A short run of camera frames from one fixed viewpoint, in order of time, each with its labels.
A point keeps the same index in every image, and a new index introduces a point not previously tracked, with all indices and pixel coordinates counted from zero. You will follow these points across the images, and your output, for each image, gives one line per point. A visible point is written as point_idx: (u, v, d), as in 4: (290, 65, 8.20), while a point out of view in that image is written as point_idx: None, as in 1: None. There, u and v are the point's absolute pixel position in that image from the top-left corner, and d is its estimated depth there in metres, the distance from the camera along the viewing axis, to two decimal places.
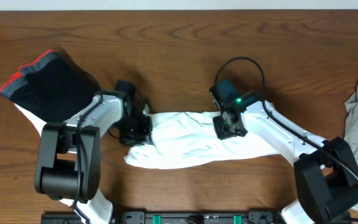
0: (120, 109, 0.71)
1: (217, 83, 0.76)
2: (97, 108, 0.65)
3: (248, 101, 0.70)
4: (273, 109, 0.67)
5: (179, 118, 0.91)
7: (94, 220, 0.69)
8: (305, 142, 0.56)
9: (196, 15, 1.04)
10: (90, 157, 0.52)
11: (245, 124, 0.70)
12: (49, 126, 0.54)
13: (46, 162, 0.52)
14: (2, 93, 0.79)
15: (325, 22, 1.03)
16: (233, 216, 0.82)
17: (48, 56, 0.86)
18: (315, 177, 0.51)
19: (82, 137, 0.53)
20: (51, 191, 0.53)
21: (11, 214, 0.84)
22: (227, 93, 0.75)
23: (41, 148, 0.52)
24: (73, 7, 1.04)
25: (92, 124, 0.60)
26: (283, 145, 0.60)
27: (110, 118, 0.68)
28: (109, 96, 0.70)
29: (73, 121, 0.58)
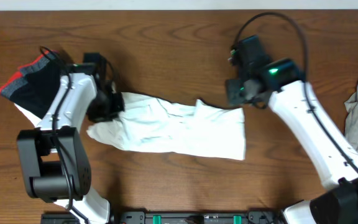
0: (92, 86, 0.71)
1: (247, 48, 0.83)
2: (67, 97, 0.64)
3: (283, 71, 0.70)
4: (316, 101, 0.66)
5: (150, 104, 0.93)
7: (93, 219, 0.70)
8: (348, 163, 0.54)
9: (196, 15, 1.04)
10: (74, 158, 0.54)
11: (273, 102, 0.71)
12: (25, 134, 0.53)
13: (33, 170, 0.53)
14: (2, 93, 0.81)
15: (325, 22, 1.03)
16: (233, 216, 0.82)
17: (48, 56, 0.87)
18: (348, 206, 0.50)
19: (61, 141, 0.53)
20: (43, 194, 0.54)
21: (11, 214, 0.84)
22: (255, 56, 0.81)
23: (23, 159, 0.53)
24: (73, 7, 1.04)
25: (66, 119, 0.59)
26: (319, 155, 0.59)
27: (84, 101, 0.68)
28: (78, 78, 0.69)
29: (47, 122, 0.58)
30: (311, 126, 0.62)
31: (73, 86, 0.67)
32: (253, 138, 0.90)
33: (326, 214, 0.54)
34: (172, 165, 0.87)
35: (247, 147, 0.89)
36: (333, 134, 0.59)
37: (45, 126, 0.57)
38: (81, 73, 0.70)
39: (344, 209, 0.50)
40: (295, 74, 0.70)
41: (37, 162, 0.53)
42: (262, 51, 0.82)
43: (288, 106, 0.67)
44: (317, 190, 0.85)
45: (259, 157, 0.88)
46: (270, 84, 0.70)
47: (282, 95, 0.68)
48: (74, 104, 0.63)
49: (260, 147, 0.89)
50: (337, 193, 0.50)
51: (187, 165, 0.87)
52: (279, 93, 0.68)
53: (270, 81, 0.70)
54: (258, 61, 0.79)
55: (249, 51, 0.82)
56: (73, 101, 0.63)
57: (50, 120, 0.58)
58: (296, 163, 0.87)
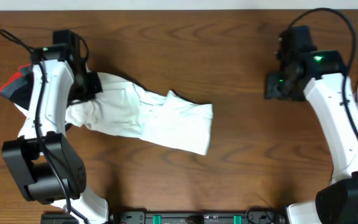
0: (68, 71, 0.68)
1: (295, 34, 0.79)
2: (45, 94, 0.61)
3: (327, 61, 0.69)
4: (352, 96, 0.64)
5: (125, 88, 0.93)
7: (92, 218, 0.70)
8: None
9: (196, 15, 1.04)
10: (64, 162, 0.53)
11: (309, 89, 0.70)
12: (10, 144, 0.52)
13: (24, 177, 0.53)
14: (2, 93, 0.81)
15: (324, 22, 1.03)
16: (233, 216, 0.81)
17: None
18: (355, 200, 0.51)
19: (48, 149, 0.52)
20: (38, 196, 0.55)
21: (10, 214, 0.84)
22: (302, 45, 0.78)
23: (12, 168, 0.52)
24: (74, 7, 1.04)
25: (50, 123, 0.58)
26: (339, 146, 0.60)
27: (64, 92, 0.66)
28: (50, 67, 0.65)
29: (30, 130, 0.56)
30: (342, 117, 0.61)
31: (48, 78, 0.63)
32: (253, 137, 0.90)
33: (330, 206, 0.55)
34: (172, 164, 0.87)
35: (247, 147, 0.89)
36: None
37: (28, 134, 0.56)
38: (54, 60, 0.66)
39: (350, 202, 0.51)
40: (339, 67, 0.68)
41: (28, 168, 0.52)
42: (310, 42, 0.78)
43: (324, 93, 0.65)
44: (318, 190, 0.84)
45: (259, 157, 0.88)
46: (311, 71, 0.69)
47: (322, 83, 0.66)
48: (53, 102, 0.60)
49: (260, 147, 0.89)
50: (347, 183, 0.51)
51: (187, 165, 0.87)
52: (319, 79, 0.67)
53: (313, 67, 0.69)
54: (306, 50, 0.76)
55: (298, 39, 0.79)
56: (51, 99, 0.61)
57: (32, 127, 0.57)
58: (296, 163, 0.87)
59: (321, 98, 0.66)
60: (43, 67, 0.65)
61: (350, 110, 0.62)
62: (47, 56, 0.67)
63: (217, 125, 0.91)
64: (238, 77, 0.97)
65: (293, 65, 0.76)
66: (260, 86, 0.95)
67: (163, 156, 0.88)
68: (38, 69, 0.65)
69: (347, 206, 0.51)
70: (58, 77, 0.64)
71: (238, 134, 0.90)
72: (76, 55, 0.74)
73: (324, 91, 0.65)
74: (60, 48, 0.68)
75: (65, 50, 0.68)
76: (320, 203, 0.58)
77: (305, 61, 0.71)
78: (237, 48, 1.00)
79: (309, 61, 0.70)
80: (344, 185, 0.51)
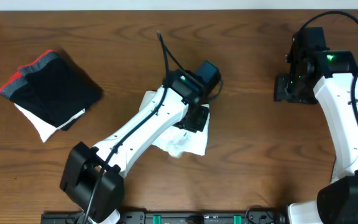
0: (181, 114, 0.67)
1: (307, 31, 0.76)
2: (143, 125, 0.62)
3: (340, 60, 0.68)
4: None
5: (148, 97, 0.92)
7: None
8: None
9: (196, 15, 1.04)
10: (104, 200, 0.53)
11: (319, 89, 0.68)
12: (82, 149, 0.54)
13: (71, 177, 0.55)
14: (2, 93, 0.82)
15: (324, 22, 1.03)
16: (233, 216, 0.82)
17: (48, 57, 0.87)
18: (357, 198, 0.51)
19: (101, 182, 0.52)
20: (70, 196, 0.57)
21: (11, 214, 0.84)
22: (315, 43, 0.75)
23: (68, 165, 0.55)
24: (73, 7, 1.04)
25: (122, 157, 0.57)
26: (344, 145, 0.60)
27: (159, 131, 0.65)
28: (172, 104, 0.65)
29: (106, 150, 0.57)
30: (349, 116, 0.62)
31: (159, 111, 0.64)
32: (253, 138, 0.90)
33: (332, 203, 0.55)
34: (172, 165, 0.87)
35: (247, 147, 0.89)
36: None
37: (103, 150, 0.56)
38: (179, 96, 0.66)
39: (352, 200, 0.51)
40: (350, 68, 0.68)
41: (77, 175, 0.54)
42: (324, 42, 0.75)
43: (332, 92, 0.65)
44: (318, 190, 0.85)
45: (259, 157, 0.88)
46: (325, 70, 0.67)
47: (331, 82, 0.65)
48: (143, 140, 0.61)
49: (260, 147, 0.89)
50: (349, 181, 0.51)
51: (187, 165, 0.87)
52: (330, 79, 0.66)
53: (324, 66, 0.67)
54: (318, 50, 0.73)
55: (312, 37, 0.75)
56: (145, 135, 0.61)
57: (110, 149, 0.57)
58: (296, 163, 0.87)
59: (330, 96, 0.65)
60: (165, 96, 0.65)
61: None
62: (178, 87, 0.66)
63: (217, 125, 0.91)
64: (238, 77, 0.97)
65: (302, 63, 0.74)
66: (260, 86, 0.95)
67: (163, 156, 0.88)
68: (161, 93, 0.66)
69: (350, 205, 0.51)
70: (167, 118, 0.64)
71: (238, 134, 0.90)
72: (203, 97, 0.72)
73: (334, 89, 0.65)
74: (195, 88, 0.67)
75: (197, 93, 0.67)
76: (323, 200, 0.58)
77: (316, 59, 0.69)
78: (237, 48, 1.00)
79: (322, 59, 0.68)
80: (347, 182, 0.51)
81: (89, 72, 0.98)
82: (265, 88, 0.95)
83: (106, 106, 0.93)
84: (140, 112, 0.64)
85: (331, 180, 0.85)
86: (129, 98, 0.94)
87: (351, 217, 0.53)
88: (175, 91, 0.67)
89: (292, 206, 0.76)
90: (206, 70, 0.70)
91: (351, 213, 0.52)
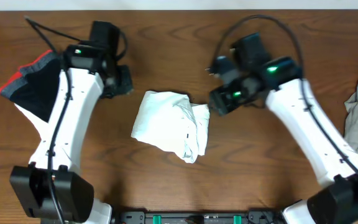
0: (95, 84, 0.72)
1: (245, 42, 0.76)
2: (66, 115, 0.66)
3: (283, 69, 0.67)
4: (313, 99, 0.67)
5: (150, 98, 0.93)
7: None
8: (344, 160, 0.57)
9: (196, 15, 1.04)
10: (71, 200, 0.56)
11: (273, 102, 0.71)
12: (18, 171, 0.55)
13: (29, 201, 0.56)
14: (2, 93, 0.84)
15: (325, 22, 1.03)
16: (233, 216, 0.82)
17: (47, 57, 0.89)
18: (344, 203, 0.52)
19: (58, 188, 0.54)
20: (41, 216, 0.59)
21: (10, 214, 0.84)
22: (255, 53, 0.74)
23: (18, 193, 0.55)
24: (73, 7, 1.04)
25: (62, 153, 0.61)
26: (316, 154, 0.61)
27: (87, 109, 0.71)
28: (81, 78, 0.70)
29: (43, 158, 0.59)
30: (309, 122, 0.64)
31: (73, 96, 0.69)
32: (253, 138, 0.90)
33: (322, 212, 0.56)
34: (172, 165, 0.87)
35: (247, 147, 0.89)
36: (329, 129, 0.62)
37: (41, 162, 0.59)
38: (84, 70, 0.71)
39: (340, 208, 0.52)
40: (295, 72, 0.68)
41: (33, 195, 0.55)
42: (262, 50, 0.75)
43: (285, 104, 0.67)
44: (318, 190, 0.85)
45: (259, 157, 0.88)
46: (269, 83, 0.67)
47: (281, 93, 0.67)
48: (73, 127, 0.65)
49: (260, 148, 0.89)
50: (332, 191, 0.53)
51: (187, 165, 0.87)
52: (278, 91, 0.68)
53: (268, 79, 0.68)
54: (258, 59, 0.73)
55: (250, 48, 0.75)
56: (72, 122, 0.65)
57: (46, 155, 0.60)
58: (296, 163, 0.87)
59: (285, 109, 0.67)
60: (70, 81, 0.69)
61: (315, 114, 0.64)
62: (78, 61, 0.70)
63: (217, 125, 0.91)
64: None
65: (247, 81, 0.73)
66: None
67: (163, 156, 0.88)
68: (64, 79, 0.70)
69: (339, 210, 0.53)
70: (84, 96, 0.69)
71: (238, 134, 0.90)
72: (111, 61, 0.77)
73: (286, 101, 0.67)
74: (94, 55, 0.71)
75: (99, 58, 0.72)
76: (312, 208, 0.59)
77: (259, 74, 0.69)
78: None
79: (263, 72, 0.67)
80: (330, 192, 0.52)
81: None
82: None
83: (105, 107, 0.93)
84: (56, 105, 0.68)
85: None
86: (129, 98, 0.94)
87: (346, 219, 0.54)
88: (78, 67, 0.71)
89: (288, 211, 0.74)
90: (101, 33, 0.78)
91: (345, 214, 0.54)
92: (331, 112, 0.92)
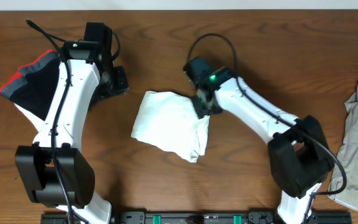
0: (94, 74, 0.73)
1: (190, 63, 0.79)
2: (66, 99, 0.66)
3: (221, 79, 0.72)
4: (247, 87, 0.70)
5: (150, 98, 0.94)
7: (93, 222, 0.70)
8: (278, 121, 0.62)
9: (197, 15, 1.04)
10: (74, 177, 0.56)
11: (220, 101, 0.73)
12: (23, 151, 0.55)
13: (33, 182, 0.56)
14: (2, 93, 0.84)
15: (325, 22, 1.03)
16: (233, 216, 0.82)
17: (48, 57, 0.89)
18: (288, 154, 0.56)
19: (61, 163, 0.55)
20: (44, 201, 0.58)
21: (11, 214, 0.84)
22: (201, 70, 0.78)
23: (23, 175, 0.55)
24: (73, 7, 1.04)
25: (64, 132, 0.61)
26: (258, 126, 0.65)
27: (86, 98, 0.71)
28: (80, 67, 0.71)
29: (46, 138, 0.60)
30: (246, 105, 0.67)
31: (73, 82, 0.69)
32: (253, 138, 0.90)
33: (283, 174, 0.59)
34: (172, 165, 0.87)
35: (247, 147, 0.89)
36: (265, 104, 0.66)
37: (45, 140, 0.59)
38: (82, 60, 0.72)
39: (286, 161, 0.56)
40: (231, 74, 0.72)
41: (36, 175, 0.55)
42: (208, 65, 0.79)
43: (225, 96, 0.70)
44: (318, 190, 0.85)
45: (259, 157, 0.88)
46: (213, 92, 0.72)
47: (222, 92, 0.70)
48: (73, 110, 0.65)
49: (260, 148, 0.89)
50: (273, 145, 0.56)
51: (188, 165, 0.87)
52: (220, 90, 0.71)
53: (214, 86, 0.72)
54: (204, 74, 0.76)
55: (194, 67, 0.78)
56: (72, 106, 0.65)
57: (49, 134, 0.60)
58: None
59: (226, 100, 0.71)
60: (69, 68, 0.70)
61: (251, 97, 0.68)
62: (76, 54, 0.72)
63: (217, 125, 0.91)
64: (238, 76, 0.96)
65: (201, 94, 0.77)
66: (260, 86, 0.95)
67: (163, 157, 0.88)
68: (64, 68, 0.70)
69: (286, 162, 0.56)
70: (82, 83, 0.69)
71: (237, 134, 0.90)
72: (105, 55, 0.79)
73: (225, 94, 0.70)
74: (91, 47, 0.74)
75: (95, 50, 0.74)
76: (278, 177, 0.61)
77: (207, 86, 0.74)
78: (237, 48, 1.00)
79: (207, 81, 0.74)
80: (272, 147, 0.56)
81: None
82: (265, 88, 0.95)
83: (106, 106, 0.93)
84: (56, 92, 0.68)
85: (332, 180, 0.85)
86: (130, 98, 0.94)
87: (301, 173, 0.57)
88: (76, 59, 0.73)
89: (279, 209, 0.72)
90: (96, 30, 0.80)
91: (301, 173, 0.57)
92: (331, 112, 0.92)
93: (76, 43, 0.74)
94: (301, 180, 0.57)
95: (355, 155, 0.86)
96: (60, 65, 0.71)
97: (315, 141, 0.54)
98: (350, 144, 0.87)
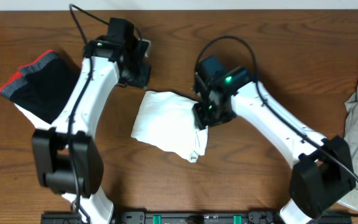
0: (114, 73, 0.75)
1: (202, 63, 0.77)
2: (86, 92, 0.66)
3: (237, 80, 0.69)
4: (268, 96, 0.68)
5: (151, 98, 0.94)
7: (94, 218, 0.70)
8: (304, 140, 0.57)
9: (196, 15, 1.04)
10: (86, 163, 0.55)
11: (235, 106, 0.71)
12: (40, 133, 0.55)
13: (45, 165, 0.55)
14: (2, 93, 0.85)
15: (325, 22, 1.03)
16: (233, 216, 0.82)
17: (48, 57, 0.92)
18: (314, 180, 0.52)
19: (76, 147, 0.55)
20: (53, 186, 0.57)
21: (10, 214, 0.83)
22: (214, 70, 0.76)
23: (36, 156, 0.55)
24: (73, 7, 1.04)
25: (82, 120, 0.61)
26: (281, 142, 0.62)
27: (104, 94, 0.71)
28: (102, 64, 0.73)
29: (63, 124, 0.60)
30: (268, 117, 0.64)
31: (94, 76, 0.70)
32: (253, 138, 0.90)
33: (302, 195, 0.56)
34: (172, 165, 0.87)
35: (247, 147, 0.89)
36: (286, 116, 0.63)
37: (61, 126, 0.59)
38: (105, 58, 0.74)
39: (311, 186, 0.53)
40: (249, 78, 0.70)
41: (50, 158, 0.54)
42: (221, 67, 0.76)
43: (244, 103, 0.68)
44: None
45: (259, 157, 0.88)
46: (229, 96, 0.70)
47: (239, 98, 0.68)
48: (92, 102, 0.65)
49: (260, 148, 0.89)
50: (300, 168, 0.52)
51: (188, 165, 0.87)
52: (237, 95, 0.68)
53: (229, 89, 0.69)
54: (217, 74, 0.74)
55: (207, 68, 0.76)
56: (91, 99, 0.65)
57: (66, 121, 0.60)
58: None
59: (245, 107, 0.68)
60: (92, 64, 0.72)
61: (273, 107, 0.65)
62: (100, 51, 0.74)
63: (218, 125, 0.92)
64: None
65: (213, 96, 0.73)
66: None
67: (163, 157, 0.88)
68: (87, 63, 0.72)
69: (312, 188, 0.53)
70: (103, 78, 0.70)
71: (237, 134, 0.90)
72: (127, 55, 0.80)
73: (243, 102, 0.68)
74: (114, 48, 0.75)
75: (118, 50, 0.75)
76: (294, 195, 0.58)
77: (221, 88, 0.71)
78: (234, 52, 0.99)
79: (222, 83, 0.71)
80: (299, 170, 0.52)
81: None
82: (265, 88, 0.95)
83: (106, 107, 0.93)
84: (77, 84, 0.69)
85: None
86: (130, 99, 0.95)
87: (324, 197, 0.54)
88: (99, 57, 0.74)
89: (283, 211, 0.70)
90: (120, 28, 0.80)
91: (323, 197, 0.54)
92: (332, 112, 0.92)
93: (100, 42, 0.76)
94: (322, 203, 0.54)
95: (355, 155, 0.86)
96: (84, 60, 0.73)
97: (344, 168, 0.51)
98: (350, 144, 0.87)
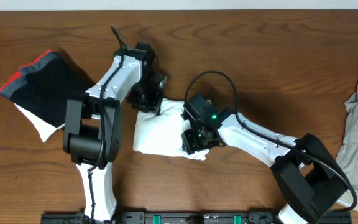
0: (140, 71, 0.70)
1: (189, 101, 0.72)
2: (115, 75, 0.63)
3: (220, 114, 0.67)
4: (247, 119, 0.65)
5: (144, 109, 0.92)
7: (99, 205, 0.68)
8: (278, 144, 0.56)
9: (196, 15, 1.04)
10: (112, 126, 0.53)
11: (224, 139, 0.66)
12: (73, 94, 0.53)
13: (74, 126, 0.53)
14: (2, 93, 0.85)
15: (325, 22, 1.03)
16: (233, 216, 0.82)
17: (47, 57, 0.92)
18: (295, 178, 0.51)
19: (105, 109, 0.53)
20: (76, 151, 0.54)
21: (10, 214, 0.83)
22: (202, 108, 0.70)
23: (68, 114, 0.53)
24: (73, 7, 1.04)
25: (114, 94, 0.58)
26: (260, 154, 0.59)
27: (130, 83, 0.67)
28: (130, 60, 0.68)
29: (96, 92, 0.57)
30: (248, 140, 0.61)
31: (124, 66, 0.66)
32: None
33: (294, 200, 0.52)
34: (172, 165, 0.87)
35: None
36: (262, 130, 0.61)
37: (94, 93, 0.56)
38: (133, 57, 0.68)
39: (294, 185, 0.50)
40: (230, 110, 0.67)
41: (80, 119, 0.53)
42: (209, 102, 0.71)
43: (227, 133, 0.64)
44: None
45: None
46: (215, 129, 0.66)
47: (224, 130, 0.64)
48: (122, 83, 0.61)
49: None
50: (276, 169, 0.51)
51: (187, 165, 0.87)
52: (222, 126, 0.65)
53: (215, 124, 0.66)
54: (207, 114, 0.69)
55: (196, 106, 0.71)
56: (120, 81, 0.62)
57: (99, 89, 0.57)
58: None
59: (229, 137, 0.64)
60: (124, 58, 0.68)
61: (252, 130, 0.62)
62: (130, 51, 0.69)
63: None
64: (238, 77, 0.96)
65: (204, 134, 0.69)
66: (260, 86, 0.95)
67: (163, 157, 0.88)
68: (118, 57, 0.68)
69: (295, 186, 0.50)
70: (133, 68, 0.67)
71: None
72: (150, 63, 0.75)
73: (227, 132, 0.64)
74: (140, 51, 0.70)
75: (144, 54, 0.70)
76: (293, 204, 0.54)
77: (210, 125, 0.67)
78: (215, 82, 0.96)
79: (211, 121, 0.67)
80: (275, 172, 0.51)
81: (89, 72, 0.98)
82: (265, 88, 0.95)
83: None
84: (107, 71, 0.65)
85: None
86: None
87: (315, 196, 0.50)
88: (130, 56, 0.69)
89: (282, 213, 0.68)
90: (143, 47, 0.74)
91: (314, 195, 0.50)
92: (331, 112, 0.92)
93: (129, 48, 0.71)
94: (317, 203, 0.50)
95: (355, 155, 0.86)
96: (115, 56, 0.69)
97: (320, 163, 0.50)
98: (350, 144, 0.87)
